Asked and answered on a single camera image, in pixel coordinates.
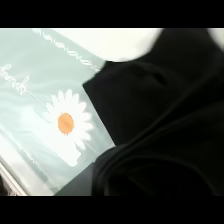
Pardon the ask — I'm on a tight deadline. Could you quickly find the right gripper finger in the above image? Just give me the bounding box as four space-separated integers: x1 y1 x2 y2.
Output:
54 163 98 196

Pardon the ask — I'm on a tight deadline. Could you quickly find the black T-shirt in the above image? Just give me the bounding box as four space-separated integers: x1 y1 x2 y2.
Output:
82 28 224 196

